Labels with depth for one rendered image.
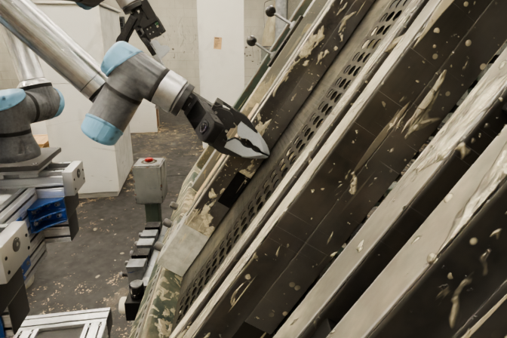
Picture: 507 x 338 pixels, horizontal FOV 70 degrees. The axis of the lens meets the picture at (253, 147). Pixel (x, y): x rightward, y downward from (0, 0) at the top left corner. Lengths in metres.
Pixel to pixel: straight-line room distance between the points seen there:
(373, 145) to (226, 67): 4.56
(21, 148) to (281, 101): 0.98
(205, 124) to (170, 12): 8.67
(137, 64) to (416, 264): 0.61
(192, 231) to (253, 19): 8.67
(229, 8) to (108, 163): 2.47
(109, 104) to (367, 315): 0.62
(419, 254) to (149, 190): 1.48
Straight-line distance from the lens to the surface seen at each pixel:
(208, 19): 4.85
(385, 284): 0.20
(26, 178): 1.47
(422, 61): 0.35
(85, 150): 3.64
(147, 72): 0.71
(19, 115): 1.45
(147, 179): 1.60
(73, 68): 0.86
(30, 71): 1.55
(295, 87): 0.77
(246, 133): 0.72
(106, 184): 3.70
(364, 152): 0.34
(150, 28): 1.28
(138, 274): 1.24
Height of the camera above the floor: 1.43
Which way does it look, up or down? 16 degrees down
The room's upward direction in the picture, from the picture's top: straight up
